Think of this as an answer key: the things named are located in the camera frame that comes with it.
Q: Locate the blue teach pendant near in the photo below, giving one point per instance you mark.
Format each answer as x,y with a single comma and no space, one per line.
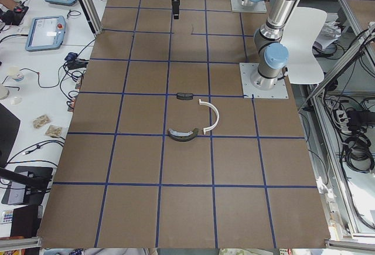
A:
46,33

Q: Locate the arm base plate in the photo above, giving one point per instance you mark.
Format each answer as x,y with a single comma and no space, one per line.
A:
247,6
256,86

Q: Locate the dark curved brake shoe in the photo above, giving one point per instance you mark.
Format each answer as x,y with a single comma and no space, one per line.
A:
183,136

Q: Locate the black brake pad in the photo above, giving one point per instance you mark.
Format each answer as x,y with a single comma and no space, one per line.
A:
184,96

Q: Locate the white plastic chair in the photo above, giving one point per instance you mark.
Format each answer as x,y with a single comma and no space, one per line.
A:
299,35

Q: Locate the white paper cup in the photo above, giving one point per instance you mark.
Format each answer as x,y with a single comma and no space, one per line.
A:
15,73

